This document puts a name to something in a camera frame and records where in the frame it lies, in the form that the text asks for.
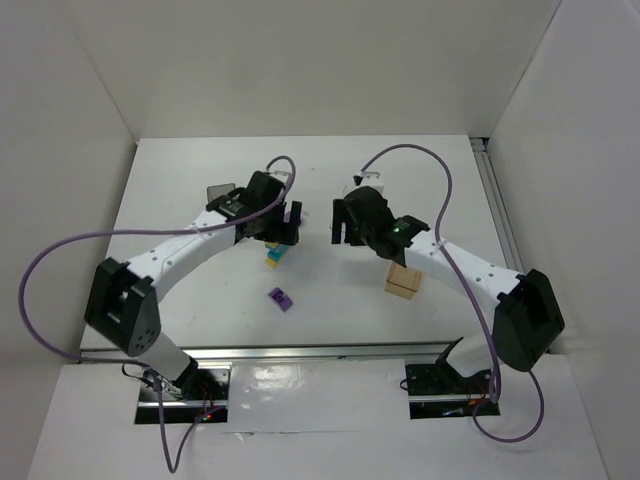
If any aluminium rail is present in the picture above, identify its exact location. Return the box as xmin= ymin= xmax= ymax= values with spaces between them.
xmin=79 ymin=340 xmax=466 ymax=364
xmin=469 ymin=136 xmax=550 ymax=354

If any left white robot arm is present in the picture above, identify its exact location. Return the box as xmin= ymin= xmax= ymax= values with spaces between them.
xmin=84 ymin=171 xmax=302 ymax=399

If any teal lego figure piece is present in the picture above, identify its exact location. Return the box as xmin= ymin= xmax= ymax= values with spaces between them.
xmin=265 ymin=245 xmax=290 ymax=268

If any aluminium rail right side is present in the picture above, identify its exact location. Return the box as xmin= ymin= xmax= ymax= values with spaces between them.
xmin=469 ymin=136 xmax=550 ymax=354

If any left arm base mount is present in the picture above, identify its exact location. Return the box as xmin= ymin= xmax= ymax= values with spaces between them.
xmin=121 ymin=364 xmax=231 ymax=425

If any orange tinted plastic container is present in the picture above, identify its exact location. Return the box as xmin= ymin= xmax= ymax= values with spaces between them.
xmin=384 ymin=263 xmax=422 ymax=300

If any smoky grey plastic container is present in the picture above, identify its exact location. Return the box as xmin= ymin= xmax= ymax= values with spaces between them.
xmin=206 ymin=183 xmax=236 ymax=203

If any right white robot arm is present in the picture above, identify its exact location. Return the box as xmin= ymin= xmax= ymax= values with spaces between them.
xmin=332 ymin=186 xmax=565 ymax=377

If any purple sloped lego brick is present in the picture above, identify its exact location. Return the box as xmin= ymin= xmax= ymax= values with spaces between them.
xmin=267 ymin=287 xmax=294 ymax=312

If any aluminium rail front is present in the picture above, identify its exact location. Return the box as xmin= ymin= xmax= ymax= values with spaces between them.
xmin=79 ymin=340 xmax=466 ymax=364

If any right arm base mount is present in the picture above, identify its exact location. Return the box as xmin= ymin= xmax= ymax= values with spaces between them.
xmin=399 ymin=363 xmax=500 ymax=420

